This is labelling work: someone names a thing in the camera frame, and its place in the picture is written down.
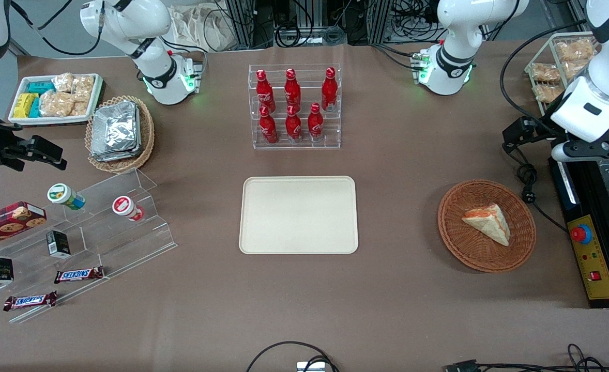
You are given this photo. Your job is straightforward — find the beige cloth bag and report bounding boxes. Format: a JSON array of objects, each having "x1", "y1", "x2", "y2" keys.
[{"x1": 168, "y1": 3, "x2": 238, "y2": 53}]

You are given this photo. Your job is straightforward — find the black appliance with yellow panel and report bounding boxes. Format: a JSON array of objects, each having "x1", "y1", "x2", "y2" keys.
[{"x1": 549, "y1": 150, "x2": 609, "y2": 309}]

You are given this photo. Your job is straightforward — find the beige rectangular serving tray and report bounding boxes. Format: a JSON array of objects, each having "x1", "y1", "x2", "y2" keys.
[{"x1": 239, "y1": 176, "x2": 359, "y2": 255}]

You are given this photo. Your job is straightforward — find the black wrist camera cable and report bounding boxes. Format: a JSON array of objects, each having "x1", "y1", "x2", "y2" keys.
[{"x1": 499, "y1": 20, "x2": 589, "y2": 136}]

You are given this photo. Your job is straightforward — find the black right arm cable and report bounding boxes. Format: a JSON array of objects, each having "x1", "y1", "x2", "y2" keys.
[{"x1": 10, "y1": 0, "x2": 105, "y2": 56}]

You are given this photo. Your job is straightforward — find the triangular sandwich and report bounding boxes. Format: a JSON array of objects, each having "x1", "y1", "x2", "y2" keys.
[{"x1": 462, "y1": 203, "x2": 512, "y2": 247}]

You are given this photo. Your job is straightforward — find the black coiled power cable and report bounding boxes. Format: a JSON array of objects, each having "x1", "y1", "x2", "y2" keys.
[{"x1": 502, "y1": 142, "x2": 569, "y2": 233}]

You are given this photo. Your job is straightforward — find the white rectangular snack tray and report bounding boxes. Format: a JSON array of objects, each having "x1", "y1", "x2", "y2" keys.
[{"x1": 8, "y1": 73, "x2": 104, "y2": 126}]

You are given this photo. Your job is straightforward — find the red lid yogurt cup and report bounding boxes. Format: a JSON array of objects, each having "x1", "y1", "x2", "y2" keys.
[{"x1": 112, "y1": 195, "x2": 145, "y2": 223}]

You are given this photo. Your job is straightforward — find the clear acrylic stepped stand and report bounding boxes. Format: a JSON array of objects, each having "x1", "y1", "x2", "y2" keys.
[{"x1": 0, "y1": 168, "x2": 178, "y2": 324}]

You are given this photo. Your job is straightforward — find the white wire rack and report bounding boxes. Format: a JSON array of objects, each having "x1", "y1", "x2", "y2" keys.
[{"x1": 524, "y1": 32, "x2": 601, "y2": 117}]

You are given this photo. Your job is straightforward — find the yellow snack pack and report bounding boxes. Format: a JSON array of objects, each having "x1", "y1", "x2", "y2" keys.
[{"x1": 13, "y1": 93, "x2": 39, "y2": 119}]

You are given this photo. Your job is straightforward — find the bagged fried snack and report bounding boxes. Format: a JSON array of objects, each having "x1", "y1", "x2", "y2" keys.
[
  {"x1": 531, "y1": 63, "x2": 561, "y2": 84},
  {"x1": 555, "y1": 39, "x2": 597, "y2": 63},
  {"x1": 562, "y1": 59, "x2": 591, "y2": 79},
  {"x1": 533, "y1": 84, "x2": 567, "y2": 103}
]

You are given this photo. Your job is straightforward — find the clear acrylic bottle rack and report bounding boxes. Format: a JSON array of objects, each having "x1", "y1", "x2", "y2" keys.
[{"x1": 248, "y1": 64, "x2": 342, "y2": 150}]

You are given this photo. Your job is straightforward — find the tangled black cable bundle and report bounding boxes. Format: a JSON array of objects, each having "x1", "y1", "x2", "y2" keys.
[{"x1": 255, "y1": 0, "x2": 442, "y2": 48}]

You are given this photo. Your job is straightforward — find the aluminium frame post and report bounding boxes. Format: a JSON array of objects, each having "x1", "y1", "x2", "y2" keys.
[
  {"x1": 225, "y1": 0, "x2": 256, "y2": 50},
  {"x1": 369, "y1": 0, "x2": 393, "y2": 45}
]

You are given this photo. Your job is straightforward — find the red cookie box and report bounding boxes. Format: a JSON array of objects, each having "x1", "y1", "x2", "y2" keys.
[{"x1": 0, "y1": 201, "x2": 48, "y2": 253}]

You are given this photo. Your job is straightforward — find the silver foil wrapped packet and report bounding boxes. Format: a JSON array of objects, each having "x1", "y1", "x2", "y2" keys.
[
  {"x1": 90, "y1": 102, "x2": 143, "y2": 163},
  {"x1": 92, "y1": 101, "x2": 139, "y2": 157}
]

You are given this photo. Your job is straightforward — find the black looped cable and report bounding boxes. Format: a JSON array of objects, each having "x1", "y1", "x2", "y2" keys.
[{"x1": 246, "y1": 340, "x2": 341, "y2": 372}]

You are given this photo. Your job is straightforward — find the round brown wicker basket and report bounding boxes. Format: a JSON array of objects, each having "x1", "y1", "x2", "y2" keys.
[{"x1": 437, "y1": 179, "x2": 537, "y2": 273}]

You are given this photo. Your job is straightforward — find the red cola bottle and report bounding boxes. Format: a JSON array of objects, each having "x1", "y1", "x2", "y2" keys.
[
  {"x1": 285, "y1": 104, "x2": 303, "y2": 143},
  {"x1": 307, "y1": 102, "x2": 325, "y2": 142},
  {"x1": 255, "y1": 69, "x2": 277, "y2": 114},
  {"x1": 321, "y1": 67, "x2": 339, "y2": 113},
  {"x1": 259, "y1": 105, "x2": 279, "y2": 145},
  {"x1": 284, "y1": 68, "x2": 302, "y2": 111}
]

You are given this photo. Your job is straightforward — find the oval light wicker basket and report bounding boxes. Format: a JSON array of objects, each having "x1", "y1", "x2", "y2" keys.
[{"x1": 85, "y1": 95, "x2": 156, "y2": 174}]

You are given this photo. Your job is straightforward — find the brown snickers bar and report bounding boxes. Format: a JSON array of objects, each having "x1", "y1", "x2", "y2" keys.
[
  {"x1": 54, "y1": 266, "x2": 105, "y2": 285},
  {"x1": 3, "y1": 291, "x2": 58, "y2": 312}
]

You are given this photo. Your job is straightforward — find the green lid yogurt cup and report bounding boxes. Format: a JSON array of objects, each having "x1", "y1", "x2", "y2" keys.
[{"x1": 47, "y1": 183, "x2": 86, "y2": 211}]

